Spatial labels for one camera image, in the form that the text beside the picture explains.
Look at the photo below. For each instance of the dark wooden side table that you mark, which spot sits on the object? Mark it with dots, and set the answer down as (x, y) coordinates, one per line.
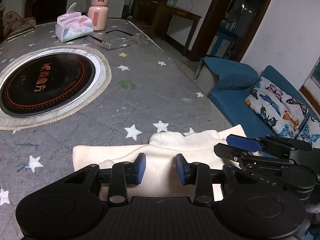
(180, 12)

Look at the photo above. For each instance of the grey star-printed table cover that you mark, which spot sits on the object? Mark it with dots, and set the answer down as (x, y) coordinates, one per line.
(150, 80)

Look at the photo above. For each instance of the dark wooden door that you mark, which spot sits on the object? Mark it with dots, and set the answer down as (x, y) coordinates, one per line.
(50, 0)

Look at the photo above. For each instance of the large butterfly-print cushion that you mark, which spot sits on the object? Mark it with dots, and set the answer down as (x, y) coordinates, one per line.
(277, 105)

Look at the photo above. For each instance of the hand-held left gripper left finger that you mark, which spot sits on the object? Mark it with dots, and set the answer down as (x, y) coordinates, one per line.
(141, 167)

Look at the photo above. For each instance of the round black induction cooktop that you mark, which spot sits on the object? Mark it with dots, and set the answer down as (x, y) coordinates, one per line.
(45, 80)

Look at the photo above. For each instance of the cream sweatshirt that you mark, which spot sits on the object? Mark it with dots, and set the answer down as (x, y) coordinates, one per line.
(162, 145)

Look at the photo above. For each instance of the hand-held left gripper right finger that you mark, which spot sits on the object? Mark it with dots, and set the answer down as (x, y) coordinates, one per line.
(180, 168)

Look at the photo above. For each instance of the floral-backed chair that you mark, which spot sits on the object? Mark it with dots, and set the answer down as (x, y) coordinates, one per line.
(15, 20)

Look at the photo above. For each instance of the flat dark stick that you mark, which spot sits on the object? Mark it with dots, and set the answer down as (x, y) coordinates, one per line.
(21, 33)

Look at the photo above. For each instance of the pink thermos bottle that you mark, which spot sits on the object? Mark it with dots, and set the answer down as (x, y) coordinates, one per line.
(98, 15)

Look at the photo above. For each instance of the small butterfly-print cushion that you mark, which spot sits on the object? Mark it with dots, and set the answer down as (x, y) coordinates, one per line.
(311, 132)

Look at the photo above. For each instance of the blue sofa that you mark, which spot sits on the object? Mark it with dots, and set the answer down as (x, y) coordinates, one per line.
(232, 97)

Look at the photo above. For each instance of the white tissue pack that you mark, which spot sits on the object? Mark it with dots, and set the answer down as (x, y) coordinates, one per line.
(73, 27)

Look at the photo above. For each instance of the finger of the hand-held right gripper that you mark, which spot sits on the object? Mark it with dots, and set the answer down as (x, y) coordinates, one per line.
(230, 152)
(243, 142)

